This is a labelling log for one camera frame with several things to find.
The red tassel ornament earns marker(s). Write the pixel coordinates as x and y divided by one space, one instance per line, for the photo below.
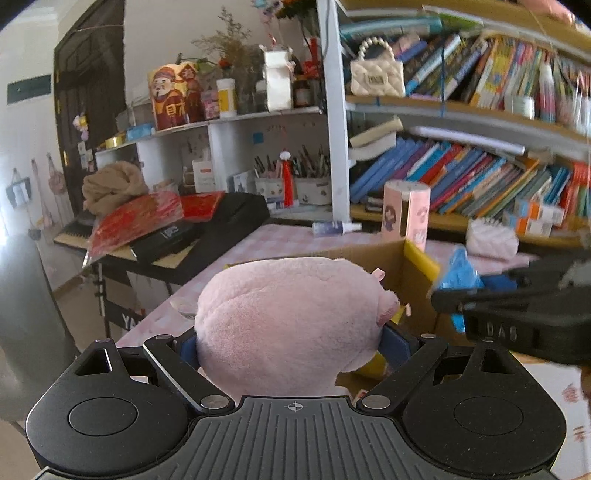
287 180

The beige crumpled cloth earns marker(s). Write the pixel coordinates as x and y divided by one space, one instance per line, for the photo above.
115 187

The red printed bags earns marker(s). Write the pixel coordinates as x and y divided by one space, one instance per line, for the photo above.
134 221

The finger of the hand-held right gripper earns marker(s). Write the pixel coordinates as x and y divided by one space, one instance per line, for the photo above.
508 279
461 299

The white bookshelf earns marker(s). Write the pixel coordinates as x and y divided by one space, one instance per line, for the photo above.
337 138

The brown glass bottle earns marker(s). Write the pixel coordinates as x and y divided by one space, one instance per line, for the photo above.
302 92

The pink plush pig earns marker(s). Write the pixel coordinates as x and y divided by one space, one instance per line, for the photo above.
286 323

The dark wooden door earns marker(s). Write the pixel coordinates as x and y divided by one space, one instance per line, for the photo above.
87 92

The row of leaning picture books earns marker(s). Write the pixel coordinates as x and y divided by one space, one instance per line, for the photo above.
485 69

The printed desk pen holder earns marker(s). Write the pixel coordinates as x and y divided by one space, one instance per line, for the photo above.
314 191
270 189

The lying thick books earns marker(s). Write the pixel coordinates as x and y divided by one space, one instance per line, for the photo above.
374 138

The white side shelf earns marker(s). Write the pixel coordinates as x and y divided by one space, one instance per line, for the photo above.
221 138

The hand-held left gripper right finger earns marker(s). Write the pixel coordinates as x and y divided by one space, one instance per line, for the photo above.
397 346

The white carton red label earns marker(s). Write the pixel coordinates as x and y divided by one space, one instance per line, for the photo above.
204 177

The dried flower bunch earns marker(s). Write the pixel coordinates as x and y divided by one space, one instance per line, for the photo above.
228 46

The pink cylindrical canister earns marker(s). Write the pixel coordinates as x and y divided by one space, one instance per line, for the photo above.
415 212

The row of blue and colourful books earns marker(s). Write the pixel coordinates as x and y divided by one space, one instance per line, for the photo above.
461 180

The black keyboard case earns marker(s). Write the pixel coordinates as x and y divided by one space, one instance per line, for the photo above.
231 217

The yellow cardboard box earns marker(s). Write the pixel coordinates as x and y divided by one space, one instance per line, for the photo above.
392 263

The white bottle yellow label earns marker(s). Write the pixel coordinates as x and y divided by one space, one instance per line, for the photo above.
226 99

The red figure-printed box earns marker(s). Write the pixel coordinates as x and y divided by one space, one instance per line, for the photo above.
173 99

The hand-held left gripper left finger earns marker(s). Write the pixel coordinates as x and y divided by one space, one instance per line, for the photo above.
187 350

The orange and white box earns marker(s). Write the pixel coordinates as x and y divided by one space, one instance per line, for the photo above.
538 211
526 225

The blue packet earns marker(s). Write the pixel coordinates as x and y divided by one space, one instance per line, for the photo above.
461 272

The small white quilted purse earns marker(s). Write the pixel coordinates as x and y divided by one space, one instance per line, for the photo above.
491 240

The clear spray bottle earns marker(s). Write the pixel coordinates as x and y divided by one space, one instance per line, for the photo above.
332 228

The green wall sign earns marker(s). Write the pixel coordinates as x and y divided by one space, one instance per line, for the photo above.
27 88

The flat white notebook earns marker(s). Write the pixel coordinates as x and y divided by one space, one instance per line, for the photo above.
466 138

